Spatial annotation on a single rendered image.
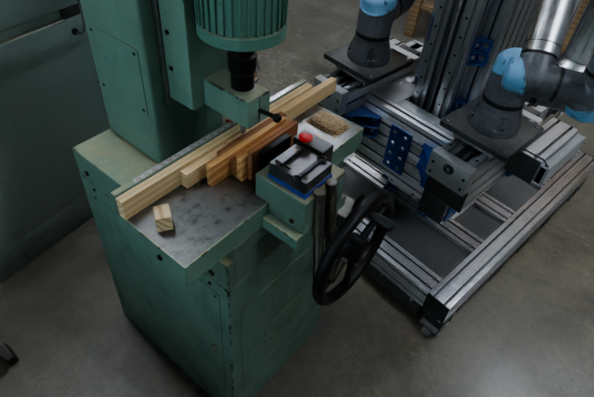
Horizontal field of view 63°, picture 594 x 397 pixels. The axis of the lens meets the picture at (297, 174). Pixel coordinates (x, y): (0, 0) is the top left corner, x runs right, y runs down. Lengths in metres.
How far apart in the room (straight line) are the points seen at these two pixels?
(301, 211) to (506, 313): 1.35
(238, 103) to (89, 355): 1.18
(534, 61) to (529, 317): 1.27
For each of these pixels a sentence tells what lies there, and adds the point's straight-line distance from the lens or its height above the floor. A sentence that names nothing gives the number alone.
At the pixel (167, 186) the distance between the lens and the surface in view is 1.05.
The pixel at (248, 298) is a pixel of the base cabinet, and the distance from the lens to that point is 1.23.
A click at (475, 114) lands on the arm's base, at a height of 0.86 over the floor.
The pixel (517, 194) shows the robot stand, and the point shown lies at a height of 0.21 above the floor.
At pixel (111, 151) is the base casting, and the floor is 0.80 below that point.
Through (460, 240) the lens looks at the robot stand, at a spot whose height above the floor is 0.23.
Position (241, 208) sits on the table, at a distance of 1.02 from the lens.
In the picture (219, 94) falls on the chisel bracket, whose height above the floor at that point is 1.05.
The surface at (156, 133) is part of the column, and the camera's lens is 1.22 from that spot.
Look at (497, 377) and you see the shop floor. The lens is 1.99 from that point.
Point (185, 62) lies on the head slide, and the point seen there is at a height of 1.12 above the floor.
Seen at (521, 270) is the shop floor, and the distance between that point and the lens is 2.33.
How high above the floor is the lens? 1.64
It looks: 42 degrees down
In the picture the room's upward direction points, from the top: 5 degrees clockwise
